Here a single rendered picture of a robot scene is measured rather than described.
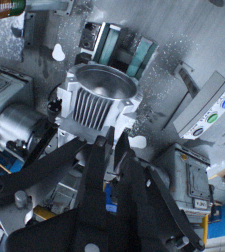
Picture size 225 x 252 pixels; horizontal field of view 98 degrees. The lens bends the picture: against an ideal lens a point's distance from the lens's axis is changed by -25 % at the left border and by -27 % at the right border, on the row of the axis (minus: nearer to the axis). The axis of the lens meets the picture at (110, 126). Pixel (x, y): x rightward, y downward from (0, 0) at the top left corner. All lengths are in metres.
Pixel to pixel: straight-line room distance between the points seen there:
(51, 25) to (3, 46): 0.25
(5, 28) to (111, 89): 0.54
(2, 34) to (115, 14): 0.49
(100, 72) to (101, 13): 0.24
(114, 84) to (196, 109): 0.24
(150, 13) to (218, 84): 0.33
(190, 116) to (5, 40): 0.73
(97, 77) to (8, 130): 0.41
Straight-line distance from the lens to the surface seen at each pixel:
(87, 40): 0.48
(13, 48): 0.65
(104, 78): 0.40
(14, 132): 0.58
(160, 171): 0.60
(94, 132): 0.29
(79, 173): 0.68
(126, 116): 0.29
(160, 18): 0.50
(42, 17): 0.66
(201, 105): 0.30
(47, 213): 0.50
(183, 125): 0.32
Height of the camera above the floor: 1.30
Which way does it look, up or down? 44 degrees down
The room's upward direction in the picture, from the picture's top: 159 degrees counter-clockwise
